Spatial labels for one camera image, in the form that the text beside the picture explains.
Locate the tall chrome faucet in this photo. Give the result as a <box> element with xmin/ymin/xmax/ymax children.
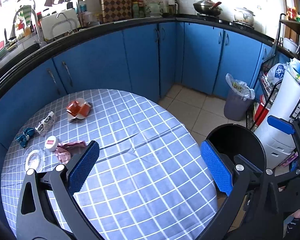
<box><xmin>14</xmin><ymin>6</ymin><xmax>47</xmax><ymax>48</ymax></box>

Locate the white blue-printed plastic bag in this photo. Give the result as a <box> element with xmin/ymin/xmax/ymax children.
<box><xmin>267</xmin><ymin>63</ymin><xmax>288</xmax><ymax>85</ymax></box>

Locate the steel pot with lid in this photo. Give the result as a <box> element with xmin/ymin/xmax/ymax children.
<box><xmin>234</xmin><ymin>7</ymin><xmax>255</xmax><ymax>27</ymax></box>

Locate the green striped cloth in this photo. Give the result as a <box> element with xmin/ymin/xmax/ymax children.
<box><xmin>17</xmin><ymin>5</ymin><xmax>33</xmax><ymax>27</ymax></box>

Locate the black wire rack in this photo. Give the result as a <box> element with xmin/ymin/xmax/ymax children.
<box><xmin>246</xmin><ymin>14</ymin><xmax>300</xmax><ymax>133</ymax></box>

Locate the black gas stove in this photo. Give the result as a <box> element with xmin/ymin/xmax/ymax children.
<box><xmin>196</xmin><ymin>14</ymin><xmax>255</xmax><ymax>29</ymax></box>

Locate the steel wok with lid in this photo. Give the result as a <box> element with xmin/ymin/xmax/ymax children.
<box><xmin>193</xmin><ymin>0</ymin><xmax>223</xmax><ymax>15</ymax></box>

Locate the grey waste bin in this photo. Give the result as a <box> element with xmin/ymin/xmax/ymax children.
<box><xmin>224</xmin><ymin>90</ymin><xmax>255</xmax><ymax>122</ymax></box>

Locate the pink wrapper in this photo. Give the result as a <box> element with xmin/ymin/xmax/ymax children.
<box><xmin>55</xmin><ymin>141</ymin><xmax>88</xmax><ymax>162</ymax></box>

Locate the clear plastic bin liner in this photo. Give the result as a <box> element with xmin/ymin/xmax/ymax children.
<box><xmin>225</xmin><ymin>73</ymin><xmax>255</xmax><ymax>102</ymax></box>

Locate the chequered wooden cutting board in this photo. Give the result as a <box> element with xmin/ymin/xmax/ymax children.
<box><xmin>101</xmin><ymin>0</ymin><xmax>132</xmax><ymax>23</ymax></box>

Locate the pale green kettle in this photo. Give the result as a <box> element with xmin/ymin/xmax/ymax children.
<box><xmin>144</xmin><ymin>0</ymin><xmax>163</xmax><ymax>18</ymax></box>

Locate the pink packet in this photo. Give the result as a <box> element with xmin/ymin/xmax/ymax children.
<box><xmin>281</xmin><ymin>152</ymin><xmax>298</xmax><ymax>167</ymax></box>

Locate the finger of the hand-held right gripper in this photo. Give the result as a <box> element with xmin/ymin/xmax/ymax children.
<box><xmin>267</xmin><ymin>115</ymin><xmax>300</xmax><ymax>157</ymax></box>
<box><xmin>272</xmin><ymin>169</ymin><xmax>300</xmax><ymax>193</ymax></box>

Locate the blue kitchen cabinet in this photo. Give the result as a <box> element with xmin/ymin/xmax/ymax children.
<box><xmin>0</xmin><ymin>21</ymin><xmax>290</xmax><ymax>143</ymax></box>

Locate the round table checked blue cloth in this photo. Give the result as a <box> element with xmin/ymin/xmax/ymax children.
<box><xmin>0</xmin><ymin>89</ymin><xmax>218</xmax><ymax>240</ymax></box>

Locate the person's patterned clothing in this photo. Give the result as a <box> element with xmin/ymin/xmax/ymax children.
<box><xmin>284</xmin><ymin>217</ymin><xmax>300</xmax><ymax>235</ymax></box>

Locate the white dish rack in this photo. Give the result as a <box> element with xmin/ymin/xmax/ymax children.
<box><xmin>40</xmin><ymin>8</ymin><xmax>80</xmax><ymax>40</ymax></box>

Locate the clear plastic lid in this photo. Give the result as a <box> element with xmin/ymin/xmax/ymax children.
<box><xmin>23</xmin><ymin>145</ymin><xmax>46</xmax><ymax>173</ymax></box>

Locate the small chrome faucet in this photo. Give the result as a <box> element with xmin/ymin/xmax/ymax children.
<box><xmin>56</xmin><ymin>12</ymin><xmax>73</xmax><ymax>34</ymax></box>

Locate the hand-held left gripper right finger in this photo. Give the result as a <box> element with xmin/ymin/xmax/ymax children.
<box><xmin>200</xmin><ymin>140</ymin><xmax>285</xmax><ymax>240</ymax></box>

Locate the silver blister pack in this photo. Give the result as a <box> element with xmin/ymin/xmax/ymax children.
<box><xmin>34</xmin><ymin>111</ymin><xmax>57</xmax><ymax>136</ymax></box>

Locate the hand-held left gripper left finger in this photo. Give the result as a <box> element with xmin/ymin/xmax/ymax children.
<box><xmin>16</xmin><ymin>140</ymin><xmax>100</xmax><ymax>240</ymax></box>

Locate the orange carton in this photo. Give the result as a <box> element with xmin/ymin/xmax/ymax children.
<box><xmin>66</xmin><ymin>98</ymin><xmax>92</xmax><ymax>123</ymax></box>

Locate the red plastic container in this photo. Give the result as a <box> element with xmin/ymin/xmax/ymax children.
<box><xmin>254</xmin><ymin>95</ymin><xmax>272</xmax><ymax>127</ymax></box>

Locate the teal wrapper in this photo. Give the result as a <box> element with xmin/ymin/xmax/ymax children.
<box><xmin>15</xmin><ymin>127</ymin><xmax>35</xmax><ymax>147</ymax></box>

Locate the white red-labelled jar lid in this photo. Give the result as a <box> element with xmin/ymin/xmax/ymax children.
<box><xmin>45</xmin><ymin>135</ymin><xmax>59</xmax><ymax>152</ymax></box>

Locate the black trash bin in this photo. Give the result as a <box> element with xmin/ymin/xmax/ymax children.
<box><xmin>205</xmin><ymin>124</ymin><xmax>267</xmax><ymax>205</ymax></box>

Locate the white plastic appliance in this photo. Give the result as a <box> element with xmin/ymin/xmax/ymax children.
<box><xmin>254</xmin><ymin>66</ymin><xmax>300</xmax><ymax>168</ymax></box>

